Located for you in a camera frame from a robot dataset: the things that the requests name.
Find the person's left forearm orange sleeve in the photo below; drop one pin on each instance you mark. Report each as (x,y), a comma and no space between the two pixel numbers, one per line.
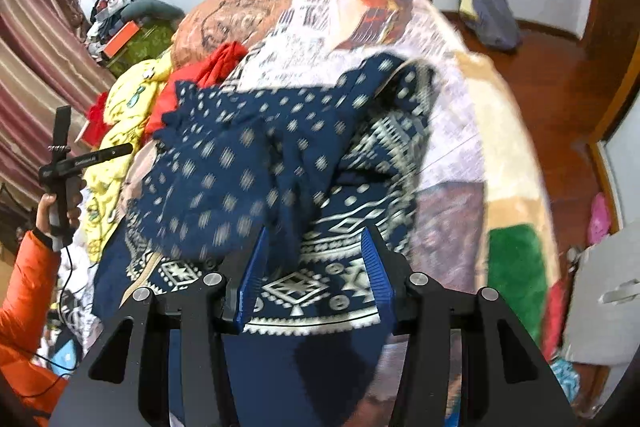
(25,307)

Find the grey bolster pillow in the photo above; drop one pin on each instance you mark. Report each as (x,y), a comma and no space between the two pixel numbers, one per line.
(152,8)

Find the green patterned cloth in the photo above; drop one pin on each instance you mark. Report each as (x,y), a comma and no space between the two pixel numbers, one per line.
(150,44)

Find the orange box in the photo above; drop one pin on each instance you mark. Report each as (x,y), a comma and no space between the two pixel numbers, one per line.
(120,39)

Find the pink bag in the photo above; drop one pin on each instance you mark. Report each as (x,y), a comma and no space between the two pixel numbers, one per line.
(599,217)

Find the navy patterned hooded jacket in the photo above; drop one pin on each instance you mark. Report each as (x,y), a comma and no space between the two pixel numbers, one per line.
(225,167)

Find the yellow cartoon garment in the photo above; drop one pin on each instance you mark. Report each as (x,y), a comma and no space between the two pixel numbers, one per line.
(125,107)

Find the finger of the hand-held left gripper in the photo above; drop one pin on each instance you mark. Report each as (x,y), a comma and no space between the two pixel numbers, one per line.
(120,150)

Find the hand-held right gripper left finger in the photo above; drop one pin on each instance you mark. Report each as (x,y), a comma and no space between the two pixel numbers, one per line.
(252,277)

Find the brown printed pillow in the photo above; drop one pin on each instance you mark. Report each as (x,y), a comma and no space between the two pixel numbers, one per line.
(235,14)

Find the red cloth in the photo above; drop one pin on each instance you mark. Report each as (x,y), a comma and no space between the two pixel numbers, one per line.
(220,62)

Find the teal fabric item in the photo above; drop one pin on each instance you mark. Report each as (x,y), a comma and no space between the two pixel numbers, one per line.
(565,374)

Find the pile of clutter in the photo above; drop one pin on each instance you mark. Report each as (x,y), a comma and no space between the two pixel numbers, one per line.
(112,7)

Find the red fleece garment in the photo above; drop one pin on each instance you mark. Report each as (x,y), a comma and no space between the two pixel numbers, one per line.
(99,112)

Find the striped brown curtain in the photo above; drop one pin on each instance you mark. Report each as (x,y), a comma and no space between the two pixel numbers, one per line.
(40,57)

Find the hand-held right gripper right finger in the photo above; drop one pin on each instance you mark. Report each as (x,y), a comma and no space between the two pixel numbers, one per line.
(375,277)

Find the dark grey bag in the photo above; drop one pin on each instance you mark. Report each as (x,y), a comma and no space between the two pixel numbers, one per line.
(492,17)

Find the person's left hand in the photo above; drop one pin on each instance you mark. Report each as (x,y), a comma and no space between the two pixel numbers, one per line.
(46,212)

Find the grey cloth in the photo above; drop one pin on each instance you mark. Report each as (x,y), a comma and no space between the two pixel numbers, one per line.
(600,302)

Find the red fabric item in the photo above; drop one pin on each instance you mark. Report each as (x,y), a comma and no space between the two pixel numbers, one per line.
(554,322)

